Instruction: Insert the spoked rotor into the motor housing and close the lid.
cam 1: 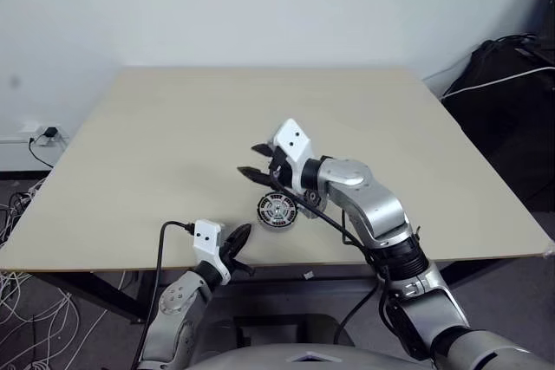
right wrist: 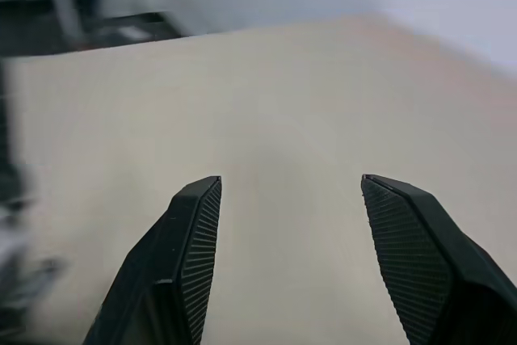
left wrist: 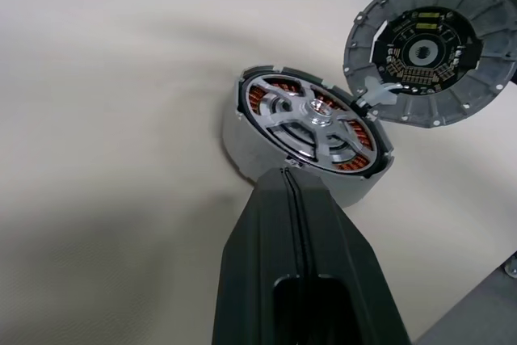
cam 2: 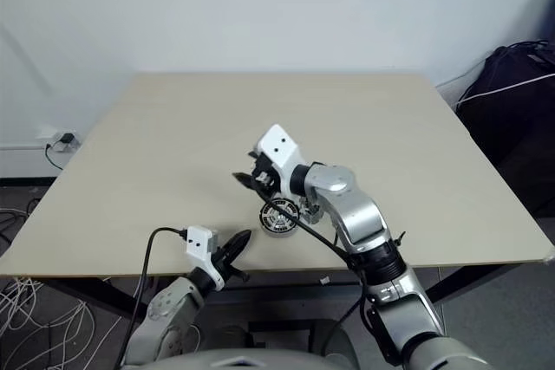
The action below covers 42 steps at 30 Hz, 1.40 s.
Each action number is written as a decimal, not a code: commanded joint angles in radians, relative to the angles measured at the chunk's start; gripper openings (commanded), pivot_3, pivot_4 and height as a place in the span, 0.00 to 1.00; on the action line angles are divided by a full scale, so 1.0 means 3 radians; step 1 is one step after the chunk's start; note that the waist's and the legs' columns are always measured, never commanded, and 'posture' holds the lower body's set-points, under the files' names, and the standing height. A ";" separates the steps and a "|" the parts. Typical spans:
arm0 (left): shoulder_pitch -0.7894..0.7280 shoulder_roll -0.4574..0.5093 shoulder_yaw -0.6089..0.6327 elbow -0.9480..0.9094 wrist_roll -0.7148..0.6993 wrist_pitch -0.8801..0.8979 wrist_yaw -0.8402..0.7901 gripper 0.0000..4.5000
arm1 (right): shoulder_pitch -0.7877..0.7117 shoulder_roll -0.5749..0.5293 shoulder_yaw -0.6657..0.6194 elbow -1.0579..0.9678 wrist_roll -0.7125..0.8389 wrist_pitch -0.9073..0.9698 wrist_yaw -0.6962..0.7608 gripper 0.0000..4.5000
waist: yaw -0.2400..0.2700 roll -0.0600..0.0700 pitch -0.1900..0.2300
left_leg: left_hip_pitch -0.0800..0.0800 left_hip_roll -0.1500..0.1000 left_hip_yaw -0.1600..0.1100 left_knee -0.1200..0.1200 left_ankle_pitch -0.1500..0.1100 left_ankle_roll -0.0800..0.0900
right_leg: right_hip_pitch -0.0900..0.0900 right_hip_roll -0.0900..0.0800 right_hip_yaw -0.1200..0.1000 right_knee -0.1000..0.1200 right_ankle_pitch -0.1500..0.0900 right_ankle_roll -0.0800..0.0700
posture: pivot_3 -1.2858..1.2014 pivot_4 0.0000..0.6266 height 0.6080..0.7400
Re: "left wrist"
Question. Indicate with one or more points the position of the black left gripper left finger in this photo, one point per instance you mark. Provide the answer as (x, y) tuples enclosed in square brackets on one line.
[(258, 248)]

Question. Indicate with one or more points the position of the silver spoked rotor black rim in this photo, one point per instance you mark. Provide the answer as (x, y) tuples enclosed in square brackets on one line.
[(291, 116)]

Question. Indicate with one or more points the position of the grey motor housing copper windings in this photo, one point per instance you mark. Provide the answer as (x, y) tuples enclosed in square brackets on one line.
[(238, 147)]

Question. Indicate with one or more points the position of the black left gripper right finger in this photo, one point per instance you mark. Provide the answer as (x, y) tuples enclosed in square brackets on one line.
[(343, 248)]

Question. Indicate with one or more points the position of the grey lid with circuit board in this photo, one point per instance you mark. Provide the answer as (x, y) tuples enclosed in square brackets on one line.
[(444, 90)]

